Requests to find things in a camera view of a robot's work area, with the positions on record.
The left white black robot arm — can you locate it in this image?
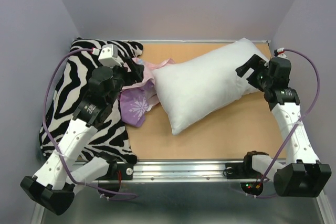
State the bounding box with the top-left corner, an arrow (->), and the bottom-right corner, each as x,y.
20,57 -> 144,216

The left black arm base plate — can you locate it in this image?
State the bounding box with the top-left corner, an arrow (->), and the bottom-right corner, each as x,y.
98,162 -> 134,180

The purple pink princess pillowcase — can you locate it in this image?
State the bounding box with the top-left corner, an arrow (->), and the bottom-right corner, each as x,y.
119,58 -> 175,127

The zebra striped pillow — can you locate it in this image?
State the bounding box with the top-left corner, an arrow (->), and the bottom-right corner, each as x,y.
46,37 -> 144,164

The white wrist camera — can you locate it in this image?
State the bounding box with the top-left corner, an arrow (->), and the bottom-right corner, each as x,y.
274,48 -> 287,59
92,44 -> 122,67

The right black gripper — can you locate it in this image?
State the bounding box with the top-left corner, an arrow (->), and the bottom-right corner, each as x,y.
234,54 -> 272,91

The aluminium mounting rail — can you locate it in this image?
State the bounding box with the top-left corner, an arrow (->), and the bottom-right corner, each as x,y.
73,158 -> 323,182

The white pillow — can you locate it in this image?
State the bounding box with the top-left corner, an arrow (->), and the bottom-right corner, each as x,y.
153,38 -> 269,135

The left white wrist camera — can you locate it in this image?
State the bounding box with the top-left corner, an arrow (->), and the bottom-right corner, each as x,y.
92,44 -> 122,67

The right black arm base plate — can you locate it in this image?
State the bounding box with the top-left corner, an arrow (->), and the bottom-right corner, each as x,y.
223,161 -> 267,179

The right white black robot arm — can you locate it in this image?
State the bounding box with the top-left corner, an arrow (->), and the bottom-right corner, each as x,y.
236,54 -> 332,198

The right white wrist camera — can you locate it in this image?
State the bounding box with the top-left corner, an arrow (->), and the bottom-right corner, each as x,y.
274,48 -> 287,59

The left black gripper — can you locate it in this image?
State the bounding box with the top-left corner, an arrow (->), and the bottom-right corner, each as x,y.
106,57 -> 144,105

